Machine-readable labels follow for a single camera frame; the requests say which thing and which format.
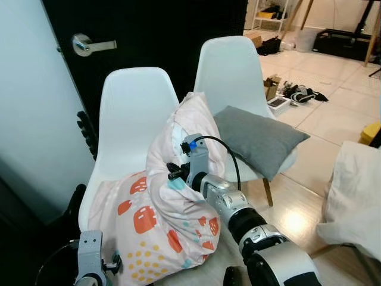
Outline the pink patterned pillow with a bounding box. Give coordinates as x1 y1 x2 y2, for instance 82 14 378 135
89 92 230 284

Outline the grey square pillow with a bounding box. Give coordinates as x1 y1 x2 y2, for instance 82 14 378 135
213 106 310 181

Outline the plain white pillow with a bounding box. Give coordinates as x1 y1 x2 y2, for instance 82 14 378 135
317 142 381 263

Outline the black ridged fitting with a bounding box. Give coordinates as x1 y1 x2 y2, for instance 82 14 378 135
76 110 99 160

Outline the flat white box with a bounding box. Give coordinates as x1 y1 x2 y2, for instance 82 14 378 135
267 95 292 115

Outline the small closed brown box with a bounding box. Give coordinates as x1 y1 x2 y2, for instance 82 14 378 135
264 80 276 102

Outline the small open brown box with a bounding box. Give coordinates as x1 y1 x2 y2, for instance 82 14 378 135
268 74 284 95

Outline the black door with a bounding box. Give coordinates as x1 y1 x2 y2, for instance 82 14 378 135
42 0 248 179

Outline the brown cardboard box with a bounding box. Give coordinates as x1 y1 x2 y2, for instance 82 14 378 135
244 31 264 48

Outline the small black bag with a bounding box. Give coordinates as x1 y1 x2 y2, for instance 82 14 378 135
257 37 283 56

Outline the white shelf rack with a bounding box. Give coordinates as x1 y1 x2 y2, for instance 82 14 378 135
250 0 291 32

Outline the yellow box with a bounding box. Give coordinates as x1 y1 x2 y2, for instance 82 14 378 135
359 121 381 147

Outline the white bin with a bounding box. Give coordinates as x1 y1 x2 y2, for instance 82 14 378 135
295 29 319 53

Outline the long black case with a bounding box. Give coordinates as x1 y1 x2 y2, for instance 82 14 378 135
313 29 373 62

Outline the wooden desk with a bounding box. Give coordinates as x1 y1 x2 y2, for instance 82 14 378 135
286 0 381 66

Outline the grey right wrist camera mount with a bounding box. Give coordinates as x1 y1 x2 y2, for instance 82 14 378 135
182 134 210 177

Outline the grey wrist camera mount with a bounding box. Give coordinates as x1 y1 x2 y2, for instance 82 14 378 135
76 231 105 281
182 134 210 177

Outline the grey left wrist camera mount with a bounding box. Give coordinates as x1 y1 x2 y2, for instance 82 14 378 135
76 231 105 281

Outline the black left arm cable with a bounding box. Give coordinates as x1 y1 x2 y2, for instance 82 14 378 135
36 241 79 286

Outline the black cable pile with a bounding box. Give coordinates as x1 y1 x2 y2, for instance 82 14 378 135
280 82 328 105

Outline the silver door lever handle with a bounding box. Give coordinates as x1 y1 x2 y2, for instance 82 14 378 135
71 33 118 58

